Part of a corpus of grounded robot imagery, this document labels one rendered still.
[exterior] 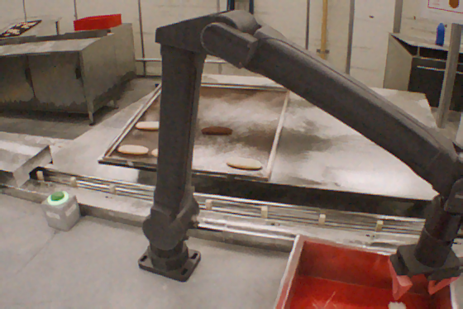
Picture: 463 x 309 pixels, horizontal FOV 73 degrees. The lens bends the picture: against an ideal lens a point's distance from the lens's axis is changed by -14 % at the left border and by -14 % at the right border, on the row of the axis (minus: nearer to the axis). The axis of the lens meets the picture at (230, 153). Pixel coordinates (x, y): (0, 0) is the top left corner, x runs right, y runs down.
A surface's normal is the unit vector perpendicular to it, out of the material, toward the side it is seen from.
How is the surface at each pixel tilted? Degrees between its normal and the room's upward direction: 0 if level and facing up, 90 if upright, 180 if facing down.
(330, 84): 87
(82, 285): 0
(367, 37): 90
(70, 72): 90
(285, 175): 10
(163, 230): 90
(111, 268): 0
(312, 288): 0
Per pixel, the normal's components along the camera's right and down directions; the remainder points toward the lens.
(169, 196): -0.29, 0.29
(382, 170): -0.06, -0.79
